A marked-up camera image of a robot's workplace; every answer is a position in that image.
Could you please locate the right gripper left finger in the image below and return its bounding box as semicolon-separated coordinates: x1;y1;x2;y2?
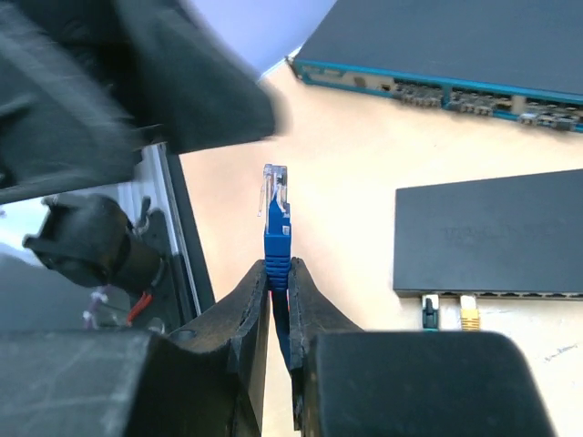
1;1;278;203

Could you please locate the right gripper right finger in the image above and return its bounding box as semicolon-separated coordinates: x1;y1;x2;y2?
168;258;360;436

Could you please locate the blue ethernet cable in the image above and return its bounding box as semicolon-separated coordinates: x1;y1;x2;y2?
257;162;292;370

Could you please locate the black ethernet cable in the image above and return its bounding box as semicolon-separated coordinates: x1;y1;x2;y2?
421;293;441;332

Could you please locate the yellow ethernet cable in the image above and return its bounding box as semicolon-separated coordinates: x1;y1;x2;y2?
458;293;482;332

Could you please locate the small black network switch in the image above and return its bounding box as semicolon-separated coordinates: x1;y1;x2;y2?
393;169;582;299

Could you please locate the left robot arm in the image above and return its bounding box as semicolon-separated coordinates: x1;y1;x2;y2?
23;193;164;295

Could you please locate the large dark network switch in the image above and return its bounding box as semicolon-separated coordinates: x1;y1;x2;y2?
287;0;582;132

